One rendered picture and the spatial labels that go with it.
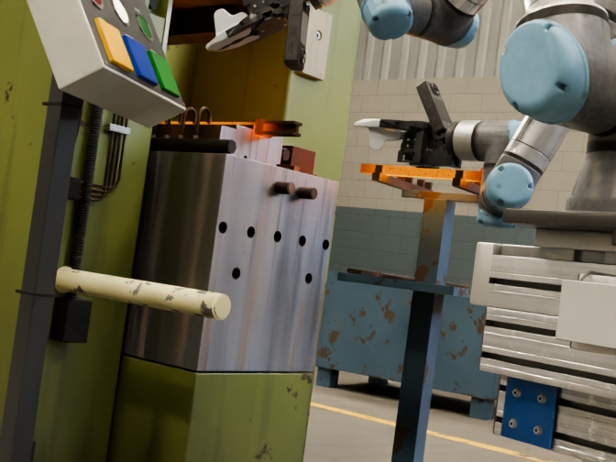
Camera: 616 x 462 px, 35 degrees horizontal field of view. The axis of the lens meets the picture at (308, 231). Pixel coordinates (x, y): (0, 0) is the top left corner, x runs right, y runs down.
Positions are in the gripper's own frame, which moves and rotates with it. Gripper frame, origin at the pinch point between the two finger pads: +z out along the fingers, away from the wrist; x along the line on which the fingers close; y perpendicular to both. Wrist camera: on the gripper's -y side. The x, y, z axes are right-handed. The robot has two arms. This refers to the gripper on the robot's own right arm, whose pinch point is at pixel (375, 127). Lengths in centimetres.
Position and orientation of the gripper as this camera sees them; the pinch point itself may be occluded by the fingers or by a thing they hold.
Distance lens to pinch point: 198.5
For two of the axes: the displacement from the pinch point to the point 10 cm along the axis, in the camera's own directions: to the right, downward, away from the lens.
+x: 6.3, 1.1, 7.7
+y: -1.3, 9.9, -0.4
